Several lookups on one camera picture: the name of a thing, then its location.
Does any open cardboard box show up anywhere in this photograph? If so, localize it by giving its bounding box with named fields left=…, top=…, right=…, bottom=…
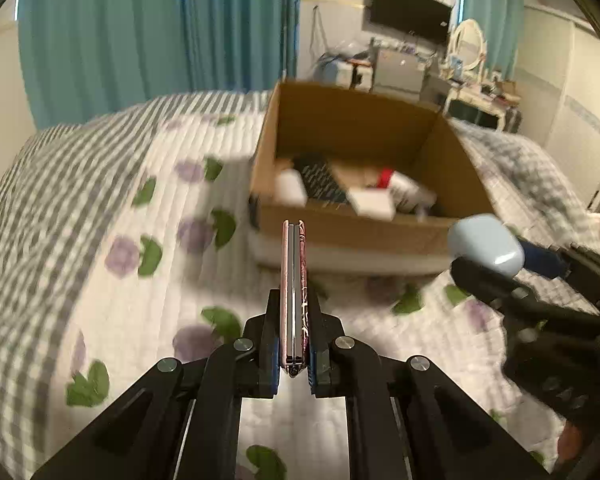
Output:
left=248, top=80, right=494, bottom=275

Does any white floral quilt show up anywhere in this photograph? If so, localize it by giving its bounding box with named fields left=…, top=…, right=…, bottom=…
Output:
left=43, top=113, right=564, bottom=467

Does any blue corner curtain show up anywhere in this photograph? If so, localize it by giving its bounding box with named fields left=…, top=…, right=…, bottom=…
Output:
left=463, top=0, right=524, bottom=79

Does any white suitcase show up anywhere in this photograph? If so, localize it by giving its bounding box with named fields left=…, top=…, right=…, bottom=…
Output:
left=312, top=53, right=374, bottom=92

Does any person's right hand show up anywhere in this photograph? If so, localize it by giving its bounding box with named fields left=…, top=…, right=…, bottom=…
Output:
left=554, top=420, right=592, bottom=469

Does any black remote control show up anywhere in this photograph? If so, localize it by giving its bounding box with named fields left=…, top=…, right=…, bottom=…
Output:
left=292, top=157, right=349, bottom=205

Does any blue window curtain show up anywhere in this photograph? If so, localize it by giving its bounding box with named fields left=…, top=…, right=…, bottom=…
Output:
left=18, top=0, right=298, bottom=129

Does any white louvered wardrobe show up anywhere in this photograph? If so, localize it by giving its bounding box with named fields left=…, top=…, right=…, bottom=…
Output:
left=515, top=6, right=600, bottom=210

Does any light blue earbuds case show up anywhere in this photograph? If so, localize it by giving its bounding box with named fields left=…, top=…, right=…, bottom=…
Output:
left=448, top=214, right=524, bottom=278

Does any grey checkered blanket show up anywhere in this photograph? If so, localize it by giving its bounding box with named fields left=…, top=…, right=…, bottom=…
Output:
left=0, top=91, right=600, bottom=479

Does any white bottle red cap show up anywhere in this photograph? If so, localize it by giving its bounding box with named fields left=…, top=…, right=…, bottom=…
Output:
left=377, top=169, right=437, bottom=214

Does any white dressing table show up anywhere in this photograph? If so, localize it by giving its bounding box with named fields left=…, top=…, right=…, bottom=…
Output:
left=443, top=79, right=522, bottom=133

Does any pink patterned phone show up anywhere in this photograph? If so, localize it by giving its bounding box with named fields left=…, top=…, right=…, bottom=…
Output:
left=279, top=220, right=309, bottom=377

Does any silver mini fridge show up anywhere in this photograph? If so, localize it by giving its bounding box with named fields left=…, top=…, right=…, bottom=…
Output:
left=372, top=48, right=426, bottom=102

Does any black wall television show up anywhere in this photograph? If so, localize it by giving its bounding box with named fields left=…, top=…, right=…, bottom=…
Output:
left=370, top=0, right=452, bottom=44

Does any white contoured bottle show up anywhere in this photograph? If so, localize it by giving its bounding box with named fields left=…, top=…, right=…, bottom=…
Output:
left=274, top=168, right=308, bottom=208

